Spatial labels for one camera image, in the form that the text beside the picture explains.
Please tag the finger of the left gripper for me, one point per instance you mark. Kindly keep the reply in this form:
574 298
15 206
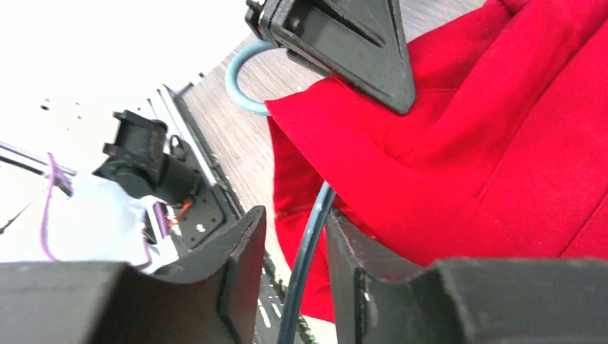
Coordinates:
361 42

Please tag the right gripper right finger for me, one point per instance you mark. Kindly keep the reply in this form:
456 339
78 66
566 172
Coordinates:
380 297

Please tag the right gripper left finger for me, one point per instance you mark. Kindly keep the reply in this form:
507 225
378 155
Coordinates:
208 296

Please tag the grey-blue hanger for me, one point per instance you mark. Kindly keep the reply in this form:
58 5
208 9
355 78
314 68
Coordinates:
319 212

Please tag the red skirt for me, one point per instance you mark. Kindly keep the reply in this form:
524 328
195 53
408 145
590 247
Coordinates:
504 153

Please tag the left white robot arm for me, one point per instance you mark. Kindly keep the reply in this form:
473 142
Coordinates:
81 216

